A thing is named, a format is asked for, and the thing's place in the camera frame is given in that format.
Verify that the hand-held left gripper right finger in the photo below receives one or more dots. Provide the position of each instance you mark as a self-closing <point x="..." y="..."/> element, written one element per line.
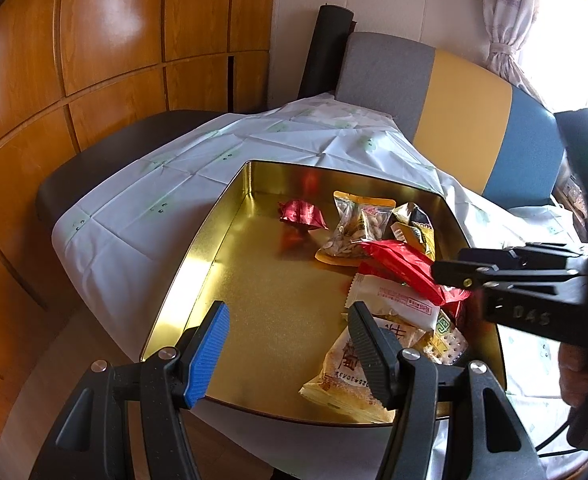
<point x="369" y="355"/>

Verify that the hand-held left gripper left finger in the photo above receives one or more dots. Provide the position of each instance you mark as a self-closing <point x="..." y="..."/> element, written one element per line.
<point x="208" y="355"/>

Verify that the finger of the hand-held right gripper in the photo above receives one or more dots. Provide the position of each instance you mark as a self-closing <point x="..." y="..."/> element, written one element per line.
<point x="514" y="254"/>
<point x="474" y="275"/>

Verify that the brown cake snack packet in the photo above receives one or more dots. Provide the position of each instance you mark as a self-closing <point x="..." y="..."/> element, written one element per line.
<point x="336" y="377"/>

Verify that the long red snack packet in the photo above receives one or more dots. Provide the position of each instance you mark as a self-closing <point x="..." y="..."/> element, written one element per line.
<point x="404" y="265"/>

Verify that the gold tin box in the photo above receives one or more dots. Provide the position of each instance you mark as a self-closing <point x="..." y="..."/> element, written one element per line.
<point x="274" y="285"/>

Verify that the person's right hand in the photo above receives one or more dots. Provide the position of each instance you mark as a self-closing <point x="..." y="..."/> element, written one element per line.
<point x="574" y="375"/>

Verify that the white red-label snack packet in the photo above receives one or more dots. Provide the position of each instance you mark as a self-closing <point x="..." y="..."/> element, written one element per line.
<point x="389" y="300"/>

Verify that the yellow black snack packet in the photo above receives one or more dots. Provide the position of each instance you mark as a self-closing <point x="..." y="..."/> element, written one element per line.
<point x="416" y="235"/>

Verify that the green yellow cracker packet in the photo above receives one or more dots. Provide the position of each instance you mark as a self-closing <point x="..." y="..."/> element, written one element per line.
<point x="444" y="342"/>

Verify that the clear peanut snack packet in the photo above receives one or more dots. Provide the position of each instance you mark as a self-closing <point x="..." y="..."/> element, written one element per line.
<point x="359" y="230"/>

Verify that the grey yellow blue sofa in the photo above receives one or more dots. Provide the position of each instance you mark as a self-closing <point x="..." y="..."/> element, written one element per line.
<point x="464" y="110"/>

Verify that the shiny purple-red snack packet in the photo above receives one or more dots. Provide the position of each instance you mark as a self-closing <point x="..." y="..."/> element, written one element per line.
<point x="301" y="212"/>

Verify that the white green-patterned tablecloth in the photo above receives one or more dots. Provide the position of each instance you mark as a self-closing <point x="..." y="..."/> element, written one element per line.
<point x="173" y="180"/>

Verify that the window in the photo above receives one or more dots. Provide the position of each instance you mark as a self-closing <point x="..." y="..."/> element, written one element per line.
<point x="574" y="60"/>

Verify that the dark brown bench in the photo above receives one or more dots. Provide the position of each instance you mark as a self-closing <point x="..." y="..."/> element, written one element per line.
<point x="123" y="155"/>

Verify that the light patterned curtain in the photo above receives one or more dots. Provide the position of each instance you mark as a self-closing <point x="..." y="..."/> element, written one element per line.
<point x="506" y="20"/>

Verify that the black rolled mat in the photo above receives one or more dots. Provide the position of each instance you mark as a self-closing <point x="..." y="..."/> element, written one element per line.
<point x="326" y="45"/>

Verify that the wooden wardrobe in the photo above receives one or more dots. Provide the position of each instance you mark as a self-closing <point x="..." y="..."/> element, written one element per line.
<point x="98" y="60"/>

